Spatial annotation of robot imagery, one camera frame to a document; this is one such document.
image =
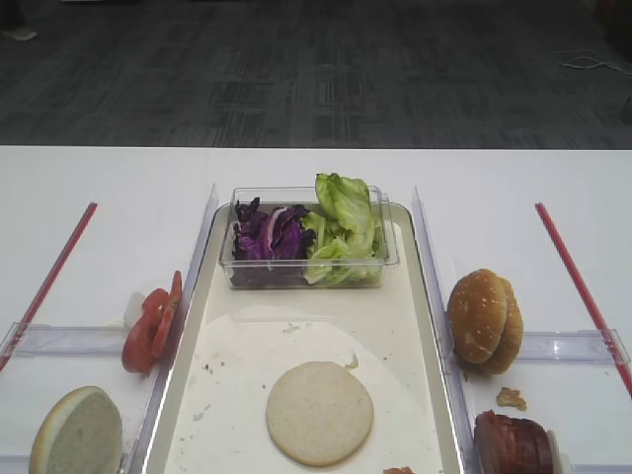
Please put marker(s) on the clear plastic salad box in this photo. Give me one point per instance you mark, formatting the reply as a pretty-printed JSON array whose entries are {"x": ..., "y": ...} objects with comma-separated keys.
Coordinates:
[{"x": 271, "y": 198}]

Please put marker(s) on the rear sesame bun top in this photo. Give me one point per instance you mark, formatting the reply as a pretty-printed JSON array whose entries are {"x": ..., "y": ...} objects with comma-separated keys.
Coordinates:
[{"x": 511, "y": 338}]

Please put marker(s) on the long clear divider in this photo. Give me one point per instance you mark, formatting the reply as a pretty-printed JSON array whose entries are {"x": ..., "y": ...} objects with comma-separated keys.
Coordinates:
[
  {"x": 451, "y": 374},
  {"x": 138, "y": 458}
]

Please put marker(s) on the front sesame bun top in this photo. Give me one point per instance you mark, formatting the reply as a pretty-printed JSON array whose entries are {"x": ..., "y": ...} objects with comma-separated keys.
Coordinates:
[{"x": 477, "y": 313}]

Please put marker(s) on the left red tape strip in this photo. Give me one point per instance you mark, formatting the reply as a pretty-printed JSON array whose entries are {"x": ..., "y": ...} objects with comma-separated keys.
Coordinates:
[{"x": 49, "y": 284}]

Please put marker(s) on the sliced tomato stack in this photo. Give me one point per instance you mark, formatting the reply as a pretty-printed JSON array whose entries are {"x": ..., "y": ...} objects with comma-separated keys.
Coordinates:
[{"x": 147, "y": 339}]

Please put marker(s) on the left upper clear holder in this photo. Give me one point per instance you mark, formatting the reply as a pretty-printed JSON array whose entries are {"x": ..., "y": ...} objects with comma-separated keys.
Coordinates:
[{"x": 44, "y": 340}]

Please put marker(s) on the purple cabbage leaves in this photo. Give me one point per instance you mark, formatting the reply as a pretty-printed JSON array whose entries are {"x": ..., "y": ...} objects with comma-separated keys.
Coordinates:
[{"x": 274, "y": 236}]

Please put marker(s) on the red tape strip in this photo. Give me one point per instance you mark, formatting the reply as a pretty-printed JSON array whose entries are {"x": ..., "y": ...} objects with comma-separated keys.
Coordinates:
[
  {"x": 49, "y": 284},
  {"x": 580, "y": 289}
]

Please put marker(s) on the green lettuce in box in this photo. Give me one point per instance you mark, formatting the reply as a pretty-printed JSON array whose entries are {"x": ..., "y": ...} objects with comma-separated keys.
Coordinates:
[{"x": 333, "y": 242}]

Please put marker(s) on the right long clear divider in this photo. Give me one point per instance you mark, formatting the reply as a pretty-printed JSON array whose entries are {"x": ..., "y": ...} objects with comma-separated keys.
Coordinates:
[{"x": 451, "y": 374}]

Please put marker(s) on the right red tape strip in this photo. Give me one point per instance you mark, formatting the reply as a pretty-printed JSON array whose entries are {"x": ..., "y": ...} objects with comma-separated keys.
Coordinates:
[{"x": 580, "y": 289}]

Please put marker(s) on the bun bottom on tray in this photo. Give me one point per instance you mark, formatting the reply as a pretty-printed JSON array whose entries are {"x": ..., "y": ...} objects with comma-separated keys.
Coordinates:
[{"x": 318, "y": 414}]

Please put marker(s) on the right upper clear holder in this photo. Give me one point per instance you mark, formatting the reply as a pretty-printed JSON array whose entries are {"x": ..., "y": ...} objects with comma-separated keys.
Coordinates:
[{"x": 601, "y": 347}]

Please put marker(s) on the white patty separator disc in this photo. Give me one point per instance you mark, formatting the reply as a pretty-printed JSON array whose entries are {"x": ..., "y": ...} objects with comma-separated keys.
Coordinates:
[{"x": 555, "y": 452}]

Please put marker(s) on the sesame bun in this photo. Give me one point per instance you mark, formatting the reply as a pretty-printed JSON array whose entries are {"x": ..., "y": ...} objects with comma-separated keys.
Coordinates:
[
  {"x": 477, "y": 313},
  {"x": 511, "y": 338}
]

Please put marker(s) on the meat crumb on tray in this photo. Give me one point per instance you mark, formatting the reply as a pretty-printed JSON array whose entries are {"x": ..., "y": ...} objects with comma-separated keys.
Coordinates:
[{"x": 398, "y": 470}]

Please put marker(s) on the metal baking tray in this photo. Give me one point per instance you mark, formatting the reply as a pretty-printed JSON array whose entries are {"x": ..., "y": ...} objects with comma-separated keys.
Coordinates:
[{"x": 238, "y": 343}]

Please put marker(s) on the green lettuce leaf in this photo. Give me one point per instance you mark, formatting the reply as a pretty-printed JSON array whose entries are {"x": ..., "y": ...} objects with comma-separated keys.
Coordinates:
[{"x": 345, "y": 200}]

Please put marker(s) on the clear holder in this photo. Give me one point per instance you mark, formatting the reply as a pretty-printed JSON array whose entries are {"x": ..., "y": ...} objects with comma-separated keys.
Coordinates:
[
  {"x": 44, "y": 340},
  {"x": 601, "y": 347}
]

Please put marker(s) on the white bun half upright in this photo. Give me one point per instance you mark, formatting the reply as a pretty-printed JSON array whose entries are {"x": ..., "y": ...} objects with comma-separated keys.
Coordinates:
[{"x": 82, "y": 433}]

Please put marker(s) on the left long clear divider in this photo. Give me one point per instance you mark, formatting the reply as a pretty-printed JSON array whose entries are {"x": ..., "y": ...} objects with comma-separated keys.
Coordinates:
[{"x": 138, "y": 458}]

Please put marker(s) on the meat crumb on table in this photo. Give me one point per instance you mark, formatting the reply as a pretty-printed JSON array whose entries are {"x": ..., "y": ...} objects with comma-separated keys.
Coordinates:
[{"x": 508, "y": 397}]

